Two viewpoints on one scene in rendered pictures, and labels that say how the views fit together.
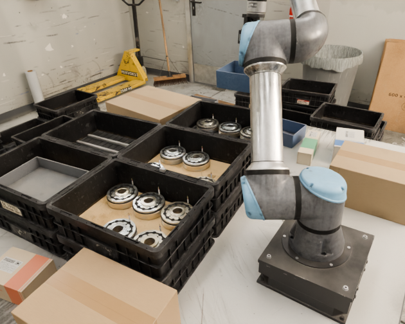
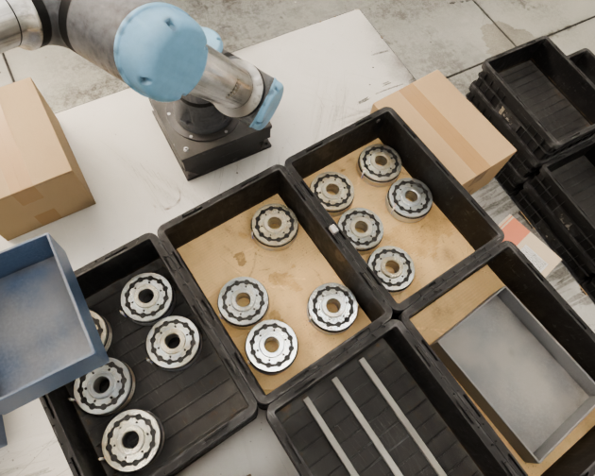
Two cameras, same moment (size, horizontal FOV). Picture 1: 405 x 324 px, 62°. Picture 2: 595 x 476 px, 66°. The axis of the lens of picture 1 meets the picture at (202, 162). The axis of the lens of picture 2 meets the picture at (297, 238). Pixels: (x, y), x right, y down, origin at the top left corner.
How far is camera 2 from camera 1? 1.35 m
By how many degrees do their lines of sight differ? 82
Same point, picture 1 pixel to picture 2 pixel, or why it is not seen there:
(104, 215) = (419, 252)
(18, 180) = (559, 422)
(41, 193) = (512, 355)
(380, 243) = (113, 121)
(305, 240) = not seen: hidden behind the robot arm
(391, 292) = not seen: hidden behind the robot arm
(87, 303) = (451, 127)
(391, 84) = not seen: outside the picture
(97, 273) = (440, 152)
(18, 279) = (515, 231)
